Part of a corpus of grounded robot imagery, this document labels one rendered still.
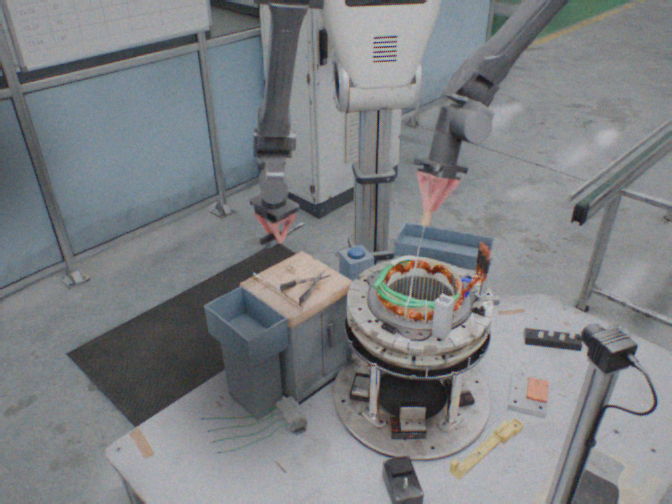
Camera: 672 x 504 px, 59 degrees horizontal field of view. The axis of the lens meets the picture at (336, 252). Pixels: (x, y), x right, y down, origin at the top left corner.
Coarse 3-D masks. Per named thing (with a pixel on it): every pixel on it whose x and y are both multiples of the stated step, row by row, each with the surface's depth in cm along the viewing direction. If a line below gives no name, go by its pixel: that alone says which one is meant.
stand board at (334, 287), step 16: (304, 256) 152; (272, 272) 146; (288, 272) 146; (304, 272) 146; (320, 272) 146; (336, 272) 146; (256, 288) 141; (304, 288) 140; (320, 288) 140; (336, 288) 140; (272, 304) 136; (288, 304) 135; (304, 304) 135; (320, 304) 136; (288, 320) 132
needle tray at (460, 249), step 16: (416, 224) 164; (400, 240) 163; (416, 240) 165; (432, 240) 164; (448, 240) 163; (464, 240) 161; (480, 240) 160; (400, 256) 159; (416, 256) 157; (432, 256) 155; (448, 256) 153; (464, 256) 152
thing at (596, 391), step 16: (592, 368) 80; (592, 384) 81; (608, 384) 80; (592, 400) 81; (608, 400) 82; (576, 416) 85; (592, 416) 82; (576, 432) 87; (576, 448) 87; (592, 448) 88; (560, 464) 91; (576, 464) 88; (560, 480) 93; (560, 496) 93
